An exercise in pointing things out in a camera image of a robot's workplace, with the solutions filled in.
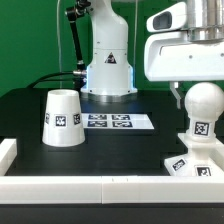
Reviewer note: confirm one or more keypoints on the white rail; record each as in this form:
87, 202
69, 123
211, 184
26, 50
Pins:
8, 152
110, 190

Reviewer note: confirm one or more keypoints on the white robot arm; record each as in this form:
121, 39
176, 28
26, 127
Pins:
109, 75

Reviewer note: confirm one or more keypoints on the white lamp bulb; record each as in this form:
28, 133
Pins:
204, 103

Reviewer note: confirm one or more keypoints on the white front rail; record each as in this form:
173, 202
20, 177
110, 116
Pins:
110, 190

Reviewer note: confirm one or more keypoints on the white lamp shade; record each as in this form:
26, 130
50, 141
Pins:
63, 125

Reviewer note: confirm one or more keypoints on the white marker sheet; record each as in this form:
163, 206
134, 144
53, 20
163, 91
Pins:
117, 121

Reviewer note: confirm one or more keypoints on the white left rail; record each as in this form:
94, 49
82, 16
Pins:
8, 152

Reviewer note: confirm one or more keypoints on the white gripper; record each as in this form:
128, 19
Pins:
171, 57

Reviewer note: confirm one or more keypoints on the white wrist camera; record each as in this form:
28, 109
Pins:
172, 18

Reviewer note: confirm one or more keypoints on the white lamp base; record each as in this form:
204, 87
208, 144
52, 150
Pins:
204, 159

